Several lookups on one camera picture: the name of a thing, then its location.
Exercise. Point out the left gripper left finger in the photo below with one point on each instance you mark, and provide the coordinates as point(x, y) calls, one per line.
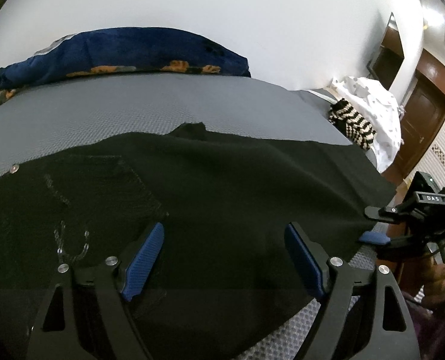
point(85, 312)

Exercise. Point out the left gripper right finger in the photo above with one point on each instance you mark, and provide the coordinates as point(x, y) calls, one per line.
point(362, 313)

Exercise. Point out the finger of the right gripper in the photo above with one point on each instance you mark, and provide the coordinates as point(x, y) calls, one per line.
point(386, 248)
point(385, 214)

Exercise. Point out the black pants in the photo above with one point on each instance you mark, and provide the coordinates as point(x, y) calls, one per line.
point(223, 280)

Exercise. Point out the white patterned cloth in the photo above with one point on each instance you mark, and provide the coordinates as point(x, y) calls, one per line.
point(380, 108)

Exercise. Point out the brown wooden door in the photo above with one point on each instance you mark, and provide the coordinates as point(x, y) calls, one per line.
point(423, 118)

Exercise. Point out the black white striped cloth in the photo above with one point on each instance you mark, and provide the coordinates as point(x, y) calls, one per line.
point(349, 121)

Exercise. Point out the blue floral blanket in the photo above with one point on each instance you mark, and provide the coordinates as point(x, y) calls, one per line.
point(121, 50)

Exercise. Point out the dark wall mirror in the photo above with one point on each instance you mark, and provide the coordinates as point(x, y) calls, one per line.
point(387, 59)

